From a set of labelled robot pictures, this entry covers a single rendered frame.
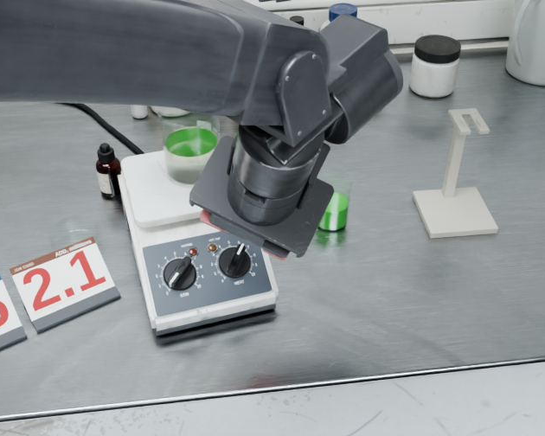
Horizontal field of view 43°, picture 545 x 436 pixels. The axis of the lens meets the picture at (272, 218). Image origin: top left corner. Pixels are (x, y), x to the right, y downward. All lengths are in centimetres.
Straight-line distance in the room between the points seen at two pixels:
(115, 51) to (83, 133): 69
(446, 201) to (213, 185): 39
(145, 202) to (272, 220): 22
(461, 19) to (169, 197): 65
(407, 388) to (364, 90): 30
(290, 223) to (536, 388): 29
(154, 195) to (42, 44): 44
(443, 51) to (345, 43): 59
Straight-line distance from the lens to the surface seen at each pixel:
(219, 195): 54
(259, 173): 46
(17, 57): 30
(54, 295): 75
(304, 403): 65
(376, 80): 49
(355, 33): 48
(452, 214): 84
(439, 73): 106
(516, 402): 68
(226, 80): 37
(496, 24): 124
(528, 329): 74
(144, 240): 71
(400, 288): 75
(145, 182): 75
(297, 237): 54
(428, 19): 119
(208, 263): 70
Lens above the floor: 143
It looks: 40 degrees down
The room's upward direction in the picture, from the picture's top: straight up
